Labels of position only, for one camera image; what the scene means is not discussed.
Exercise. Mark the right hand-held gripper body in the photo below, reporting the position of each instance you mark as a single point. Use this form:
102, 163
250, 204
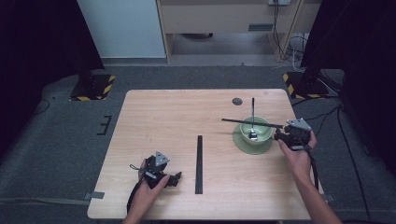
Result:
297, 133

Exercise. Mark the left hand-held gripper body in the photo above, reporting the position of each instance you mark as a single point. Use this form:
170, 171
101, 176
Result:
157, 169

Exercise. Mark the green ceramic bowl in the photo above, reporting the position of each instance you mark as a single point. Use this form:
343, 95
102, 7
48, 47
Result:
261, 137

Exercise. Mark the black chopstick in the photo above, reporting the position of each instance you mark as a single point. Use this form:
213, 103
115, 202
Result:
249, 122

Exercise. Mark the person's left hand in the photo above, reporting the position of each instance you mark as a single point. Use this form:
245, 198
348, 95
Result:
149, 191

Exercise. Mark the person's right hand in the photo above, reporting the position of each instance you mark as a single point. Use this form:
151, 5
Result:
299, 161

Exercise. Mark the black flat bar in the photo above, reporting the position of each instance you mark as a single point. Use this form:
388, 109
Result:
200, 165

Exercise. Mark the green ceramic plate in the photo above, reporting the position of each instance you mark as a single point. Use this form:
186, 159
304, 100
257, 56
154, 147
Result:
249, 148

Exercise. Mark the black stand with striped base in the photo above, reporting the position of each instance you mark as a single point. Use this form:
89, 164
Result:
93, 88
306, 87

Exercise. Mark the grey round table grommet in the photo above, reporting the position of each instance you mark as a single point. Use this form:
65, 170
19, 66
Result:
237, 101

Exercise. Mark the grey floor tape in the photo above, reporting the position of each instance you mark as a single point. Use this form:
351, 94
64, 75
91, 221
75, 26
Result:
329, 198
95, 195

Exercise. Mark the black curtain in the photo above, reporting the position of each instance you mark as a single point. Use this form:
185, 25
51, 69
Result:
37, 56
367, 62

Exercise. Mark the light wooden desk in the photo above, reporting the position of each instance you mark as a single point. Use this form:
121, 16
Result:
218, 17

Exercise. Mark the white panel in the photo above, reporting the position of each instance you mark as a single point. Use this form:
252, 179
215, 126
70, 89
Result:
121, 28

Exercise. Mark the dark grooved rail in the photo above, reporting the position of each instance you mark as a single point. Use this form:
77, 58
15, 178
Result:
197, 165

